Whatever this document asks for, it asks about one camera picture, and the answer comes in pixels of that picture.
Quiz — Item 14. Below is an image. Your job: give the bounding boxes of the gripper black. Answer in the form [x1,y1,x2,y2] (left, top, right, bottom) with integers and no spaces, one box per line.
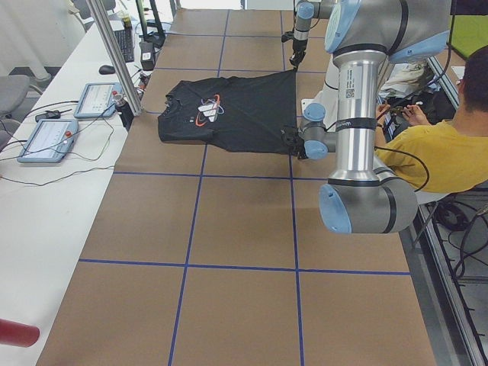
[289,38,307,69]
[281,126,307,159]

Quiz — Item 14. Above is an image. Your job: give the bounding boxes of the black graphic t-shirt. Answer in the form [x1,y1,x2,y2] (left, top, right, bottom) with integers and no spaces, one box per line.
[158,70,297,155]

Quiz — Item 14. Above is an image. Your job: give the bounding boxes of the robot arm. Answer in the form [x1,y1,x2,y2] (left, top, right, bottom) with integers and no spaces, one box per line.
[291,1,451,233]
[290,0,338,69]

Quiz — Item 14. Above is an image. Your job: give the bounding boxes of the person in yellow shirt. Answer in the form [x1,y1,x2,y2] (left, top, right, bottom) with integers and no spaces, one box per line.
[375,46,487,193]

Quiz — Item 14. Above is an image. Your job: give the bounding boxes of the black computer keyboard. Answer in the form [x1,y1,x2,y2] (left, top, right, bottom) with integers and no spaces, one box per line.
[113,29,134,63]

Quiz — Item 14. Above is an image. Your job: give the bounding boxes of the black computer mouse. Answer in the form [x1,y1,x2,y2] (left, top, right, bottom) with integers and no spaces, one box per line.
[98,65,115,75]

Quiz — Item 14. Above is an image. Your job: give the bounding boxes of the upper teach pendant tablet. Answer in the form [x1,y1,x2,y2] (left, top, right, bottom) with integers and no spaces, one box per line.
[73,82,122,120]

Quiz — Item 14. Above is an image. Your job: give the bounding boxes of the teach pendant tablet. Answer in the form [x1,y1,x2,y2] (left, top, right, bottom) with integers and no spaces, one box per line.
[17,119,79,163]
[73,82,122,120]

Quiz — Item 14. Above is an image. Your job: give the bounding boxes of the lower teach pendant tablet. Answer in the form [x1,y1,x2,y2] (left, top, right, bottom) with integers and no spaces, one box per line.
[17,119,79,163]

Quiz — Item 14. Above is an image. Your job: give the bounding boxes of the red cylinder bottle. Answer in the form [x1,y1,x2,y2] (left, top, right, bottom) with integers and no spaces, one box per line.
[0,319,40,348]

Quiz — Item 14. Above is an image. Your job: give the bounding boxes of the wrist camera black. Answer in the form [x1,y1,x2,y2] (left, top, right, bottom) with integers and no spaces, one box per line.
[281,30,294,43]

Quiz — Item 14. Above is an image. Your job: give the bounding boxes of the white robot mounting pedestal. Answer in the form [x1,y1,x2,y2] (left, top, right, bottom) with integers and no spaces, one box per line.
[301,59,339,119]

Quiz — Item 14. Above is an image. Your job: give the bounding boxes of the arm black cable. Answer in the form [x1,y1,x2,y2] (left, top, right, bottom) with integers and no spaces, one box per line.
[323,37,464,191]

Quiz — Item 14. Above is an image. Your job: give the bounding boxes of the aluminium frame post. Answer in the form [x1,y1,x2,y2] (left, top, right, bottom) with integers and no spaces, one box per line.
[86,0,143,116]

